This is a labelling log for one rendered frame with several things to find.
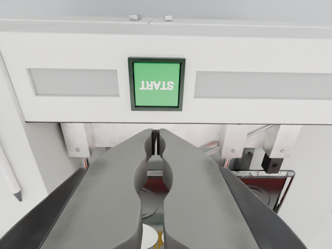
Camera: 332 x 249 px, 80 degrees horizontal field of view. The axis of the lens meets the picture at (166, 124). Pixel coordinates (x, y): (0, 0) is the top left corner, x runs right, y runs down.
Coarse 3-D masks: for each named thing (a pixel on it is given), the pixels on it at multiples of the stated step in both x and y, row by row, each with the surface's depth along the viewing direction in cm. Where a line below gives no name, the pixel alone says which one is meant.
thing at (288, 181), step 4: (292, 176) 35; (288, 180) 36; (292, 180) 36; (284, 184) 37; (288, 184) 36; (284, 188) 37; (288, 188) 37; (280, 192) 38; (284, 192) 37; (280, 196) 38; (284, 196) 38; (280, 200) 38; (284, 200) 39; (276, 204) 39; (280, 204) 39; (276, 208) 40; (280, 208) 40; (276, 212) 40
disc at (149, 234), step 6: (144, 228) 42; (150, 228) 42; (144, 234) 43; (150, 234) 43; (156, 234) 43; (144, 240) 44; (150, 240) 44; (156, 240) 44; (144, 246) 45; (150, 246) 45
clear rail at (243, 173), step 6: (150, 174) 35; (156, 174) 35; (162, 174) 35; (240, 174) 35; (246, 174) 35; (252, 174) 35; (258, 174) 35; (264, 174) 35; (270, 174) 35; (276, 174) 35; (282, 174) 35; (288, 174) 35
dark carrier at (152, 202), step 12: (156, 180) 36; (252, 180) 36; (264, 180) 36; (276, 180) 36; (144, 192) 37; (156, 192) 37; (168, 192) 37; (264, 192) 38; (276, 192) 38; (144, 204) 39; (156, 204) 39; (144, 216) 40; (156, 216) 40; (156, 228) 42
